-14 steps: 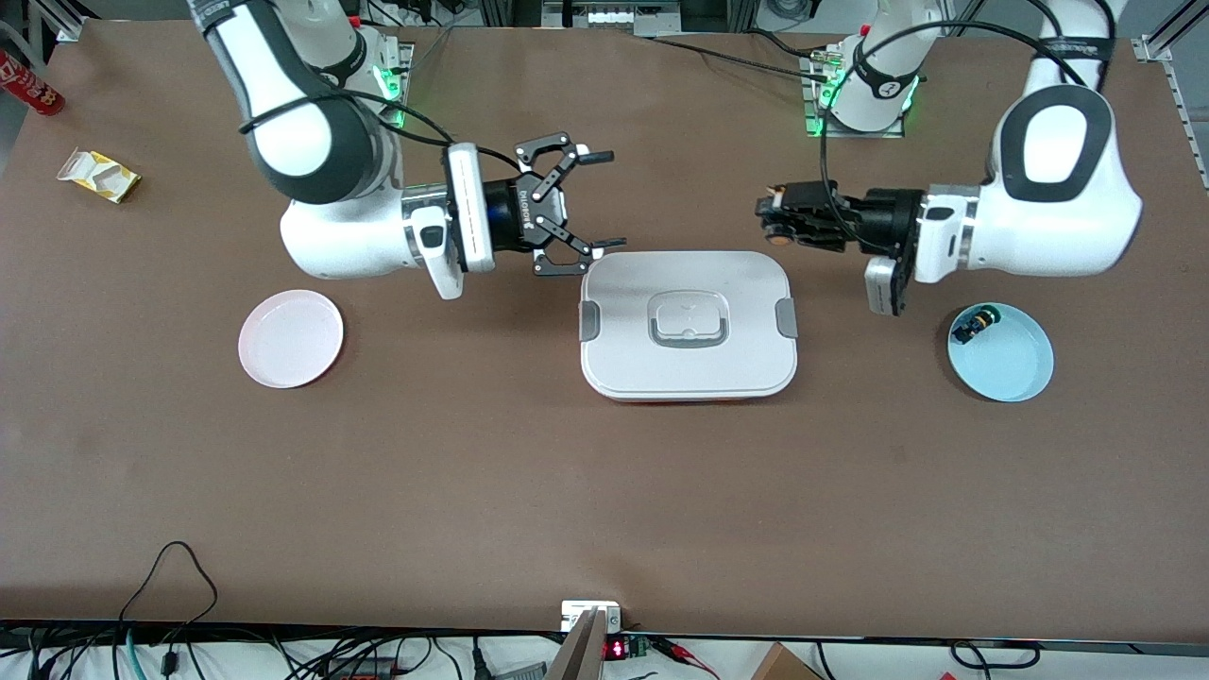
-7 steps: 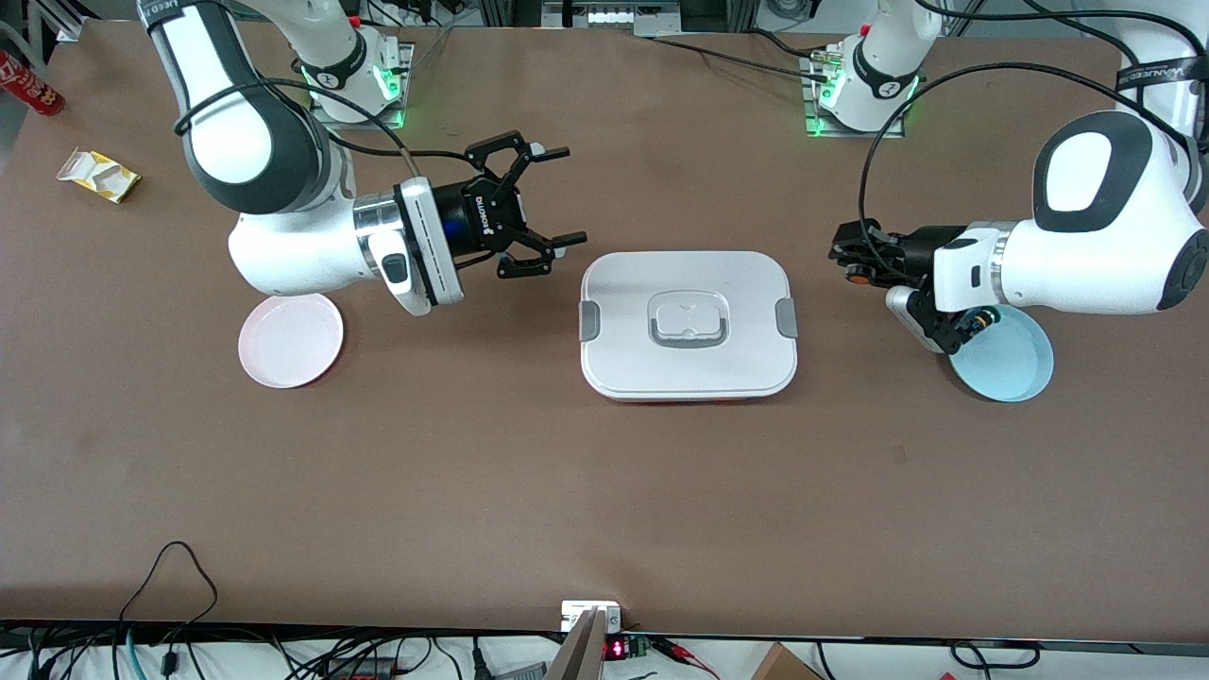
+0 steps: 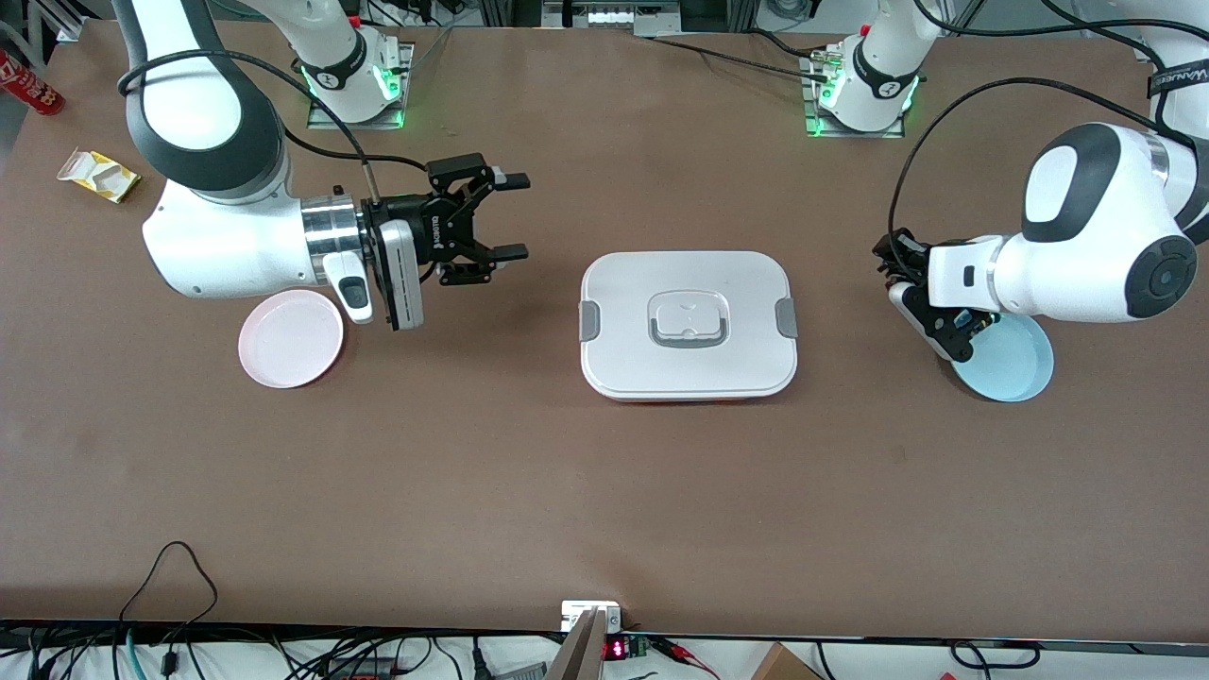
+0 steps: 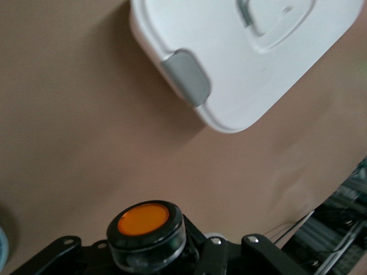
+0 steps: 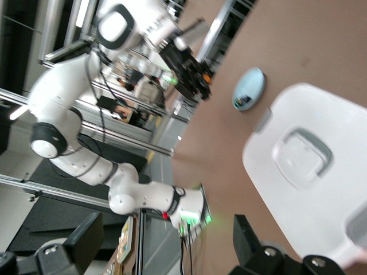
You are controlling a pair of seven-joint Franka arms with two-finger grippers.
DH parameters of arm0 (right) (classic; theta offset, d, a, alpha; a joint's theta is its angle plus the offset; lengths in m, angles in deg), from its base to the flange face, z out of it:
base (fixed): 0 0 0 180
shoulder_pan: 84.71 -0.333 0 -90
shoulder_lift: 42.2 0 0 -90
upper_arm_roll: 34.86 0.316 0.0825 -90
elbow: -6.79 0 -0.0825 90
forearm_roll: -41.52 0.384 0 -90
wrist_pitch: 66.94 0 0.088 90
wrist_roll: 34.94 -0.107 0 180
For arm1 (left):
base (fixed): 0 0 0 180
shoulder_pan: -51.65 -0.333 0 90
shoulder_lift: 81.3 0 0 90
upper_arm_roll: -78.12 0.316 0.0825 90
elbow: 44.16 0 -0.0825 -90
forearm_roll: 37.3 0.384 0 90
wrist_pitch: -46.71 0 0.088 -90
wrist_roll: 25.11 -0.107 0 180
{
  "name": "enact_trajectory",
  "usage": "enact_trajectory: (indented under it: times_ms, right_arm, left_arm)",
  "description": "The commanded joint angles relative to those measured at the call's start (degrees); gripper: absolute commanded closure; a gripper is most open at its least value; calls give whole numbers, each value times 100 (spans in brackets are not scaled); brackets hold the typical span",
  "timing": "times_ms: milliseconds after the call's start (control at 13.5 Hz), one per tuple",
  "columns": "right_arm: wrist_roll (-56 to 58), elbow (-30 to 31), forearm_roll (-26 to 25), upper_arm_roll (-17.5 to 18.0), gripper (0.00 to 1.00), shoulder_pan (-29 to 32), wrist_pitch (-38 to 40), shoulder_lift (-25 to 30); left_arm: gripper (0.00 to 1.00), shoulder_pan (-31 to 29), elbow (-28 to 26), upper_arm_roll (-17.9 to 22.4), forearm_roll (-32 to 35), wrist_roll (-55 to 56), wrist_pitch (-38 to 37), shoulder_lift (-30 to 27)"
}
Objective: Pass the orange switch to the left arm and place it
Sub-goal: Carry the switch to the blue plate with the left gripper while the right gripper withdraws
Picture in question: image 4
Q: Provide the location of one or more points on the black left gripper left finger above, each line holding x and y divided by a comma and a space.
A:
71, 252

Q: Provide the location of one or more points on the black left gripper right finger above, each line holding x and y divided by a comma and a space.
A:
252, 255

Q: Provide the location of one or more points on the orange push-button switch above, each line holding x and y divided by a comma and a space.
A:
143, 220

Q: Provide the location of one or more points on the white lunch box grey clips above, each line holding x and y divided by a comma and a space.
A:
229, 71

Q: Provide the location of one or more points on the light blue round plate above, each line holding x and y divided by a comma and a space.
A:
3, 246

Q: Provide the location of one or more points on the aluminium frame rack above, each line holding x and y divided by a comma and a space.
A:
344, 229

